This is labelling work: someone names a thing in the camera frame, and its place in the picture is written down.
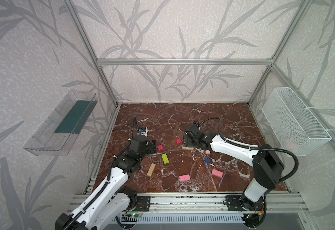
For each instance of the clear plastic wall tray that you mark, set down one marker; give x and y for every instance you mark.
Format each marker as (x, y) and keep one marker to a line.
(60, 130)

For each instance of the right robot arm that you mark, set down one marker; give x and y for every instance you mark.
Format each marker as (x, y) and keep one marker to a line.
(266, 164)

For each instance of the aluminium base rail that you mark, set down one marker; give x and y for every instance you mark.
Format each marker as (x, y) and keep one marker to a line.
(212, 202)

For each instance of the aluminium frame crossbar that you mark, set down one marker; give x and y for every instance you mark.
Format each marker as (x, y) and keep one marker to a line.
(172, 61)

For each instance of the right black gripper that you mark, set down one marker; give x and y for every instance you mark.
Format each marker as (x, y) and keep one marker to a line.
(189, 141)

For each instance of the pink item in basket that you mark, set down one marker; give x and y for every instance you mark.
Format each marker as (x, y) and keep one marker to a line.
(291, 145)

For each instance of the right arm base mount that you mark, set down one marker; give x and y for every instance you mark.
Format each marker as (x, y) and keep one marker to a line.
(239, 202)

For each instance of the lime green block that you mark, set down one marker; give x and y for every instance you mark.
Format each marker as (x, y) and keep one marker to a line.
(165, 159)

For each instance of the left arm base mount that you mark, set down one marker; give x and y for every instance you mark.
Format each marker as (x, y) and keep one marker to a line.
(140, 203)

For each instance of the white wire basket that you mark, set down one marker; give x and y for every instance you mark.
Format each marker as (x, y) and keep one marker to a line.
(289, 118)

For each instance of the natural wood block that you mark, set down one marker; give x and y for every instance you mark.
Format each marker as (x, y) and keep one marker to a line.
(151, 170)
(187, 147)

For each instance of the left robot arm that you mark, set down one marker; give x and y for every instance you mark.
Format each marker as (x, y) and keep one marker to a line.
(111, 197)

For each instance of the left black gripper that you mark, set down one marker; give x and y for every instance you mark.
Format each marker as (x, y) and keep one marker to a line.
(150, 146)

